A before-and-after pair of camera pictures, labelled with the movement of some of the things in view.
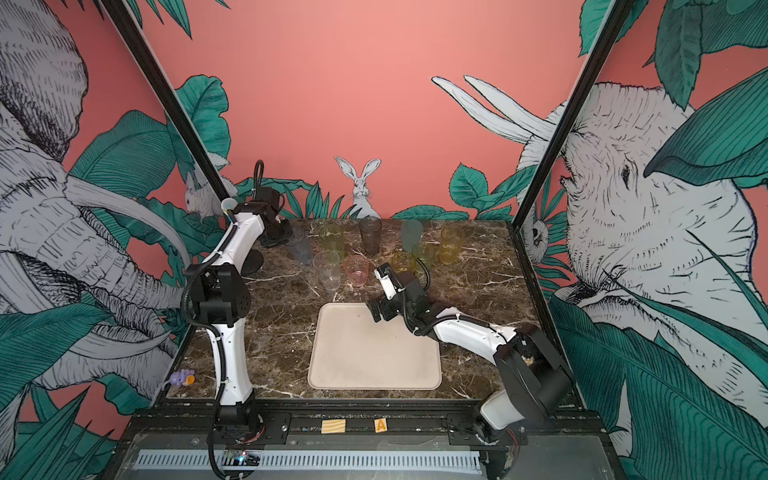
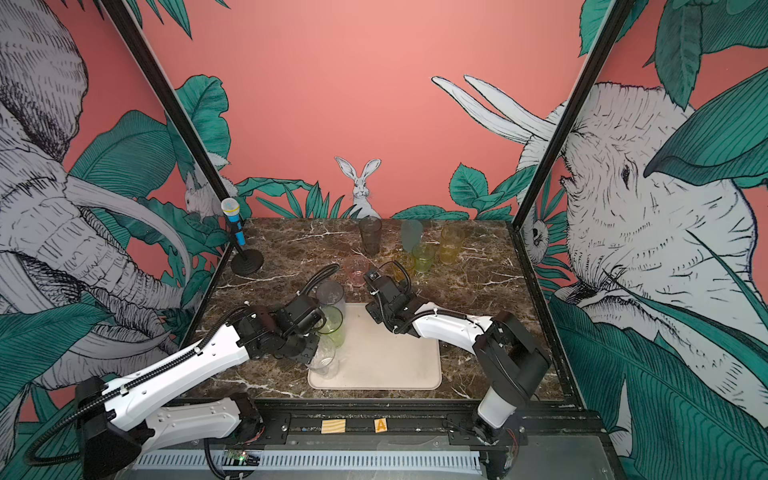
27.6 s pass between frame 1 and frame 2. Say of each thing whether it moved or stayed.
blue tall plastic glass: moved
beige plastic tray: stayed
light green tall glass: moved
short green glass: stayed
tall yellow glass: stayed
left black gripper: moved
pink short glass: stayed
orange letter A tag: stayed
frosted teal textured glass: stayed
